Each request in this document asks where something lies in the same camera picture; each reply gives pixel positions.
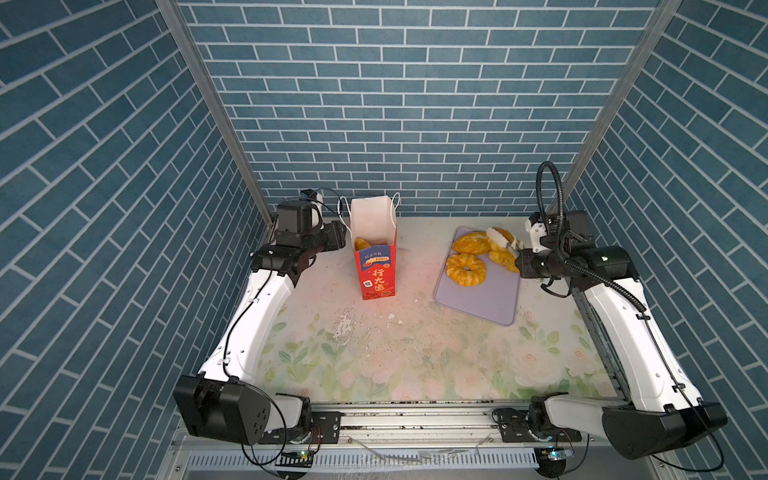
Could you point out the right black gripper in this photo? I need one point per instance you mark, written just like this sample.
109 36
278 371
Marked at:
523 262

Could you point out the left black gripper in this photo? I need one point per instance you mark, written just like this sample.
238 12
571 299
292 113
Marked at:
335 237

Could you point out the long yellow bread stick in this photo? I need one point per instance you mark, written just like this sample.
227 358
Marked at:
504 259

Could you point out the orange round bun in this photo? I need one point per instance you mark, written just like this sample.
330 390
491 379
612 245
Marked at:
361 244

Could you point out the red white paper bag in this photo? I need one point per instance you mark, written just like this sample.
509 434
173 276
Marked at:
375 220

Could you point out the long seeded bread loaf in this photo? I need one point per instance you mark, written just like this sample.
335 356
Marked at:
474 243

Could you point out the braided wreath bread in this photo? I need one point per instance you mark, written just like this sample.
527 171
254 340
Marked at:
465 269

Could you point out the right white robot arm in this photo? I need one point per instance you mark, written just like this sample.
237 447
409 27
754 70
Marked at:
660 409

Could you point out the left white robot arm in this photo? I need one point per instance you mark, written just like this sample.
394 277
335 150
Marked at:
223 401

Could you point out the lavender plastic tray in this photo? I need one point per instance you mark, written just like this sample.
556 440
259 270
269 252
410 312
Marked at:
494 300

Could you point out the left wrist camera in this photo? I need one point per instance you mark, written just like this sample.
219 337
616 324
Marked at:
300 214

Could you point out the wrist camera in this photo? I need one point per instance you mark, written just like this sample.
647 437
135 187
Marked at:
300 214
537 230

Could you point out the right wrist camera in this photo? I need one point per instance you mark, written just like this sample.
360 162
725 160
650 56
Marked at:
537 230

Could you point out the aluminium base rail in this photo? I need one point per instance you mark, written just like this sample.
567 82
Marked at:
409 441

